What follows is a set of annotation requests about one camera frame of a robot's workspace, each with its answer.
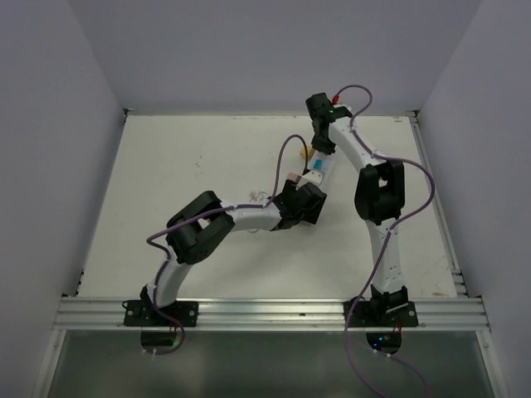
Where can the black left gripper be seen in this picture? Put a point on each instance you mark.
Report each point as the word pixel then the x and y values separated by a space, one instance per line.
pixel 312 216

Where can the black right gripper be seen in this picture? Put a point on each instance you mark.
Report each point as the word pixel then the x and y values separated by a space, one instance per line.
pixel 319 146

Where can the white power strip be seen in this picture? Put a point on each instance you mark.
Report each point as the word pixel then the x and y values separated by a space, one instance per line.
pixel 330 161

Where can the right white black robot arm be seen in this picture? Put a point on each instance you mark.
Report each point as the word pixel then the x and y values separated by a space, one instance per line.
pixel 378 200

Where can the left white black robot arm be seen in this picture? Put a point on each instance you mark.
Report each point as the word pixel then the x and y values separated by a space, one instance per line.
pixel 199 228

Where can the yellow plug block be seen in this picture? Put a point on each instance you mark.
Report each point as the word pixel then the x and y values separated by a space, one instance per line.
pixel 305 153

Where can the blue plug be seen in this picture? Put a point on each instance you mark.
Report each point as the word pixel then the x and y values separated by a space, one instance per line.
pixel 319 164

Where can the brown plug block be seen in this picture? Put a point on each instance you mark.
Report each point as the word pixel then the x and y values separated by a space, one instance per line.
pixel 293 177

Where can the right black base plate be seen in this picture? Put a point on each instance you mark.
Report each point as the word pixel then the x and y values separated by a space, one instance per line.
pixel 365 315

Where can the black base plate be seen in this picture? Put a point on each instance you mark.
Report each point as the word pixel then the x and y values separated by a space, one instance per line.
pixel 365 315
pixel 137 314

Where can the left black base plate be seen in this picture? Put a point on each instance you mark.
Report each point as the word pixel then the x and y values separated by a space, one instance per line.
pixel 137 314

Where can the aluminium front rail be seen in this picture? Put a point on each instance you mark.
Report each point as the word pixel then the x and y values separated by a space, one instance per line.
pixel 275 315

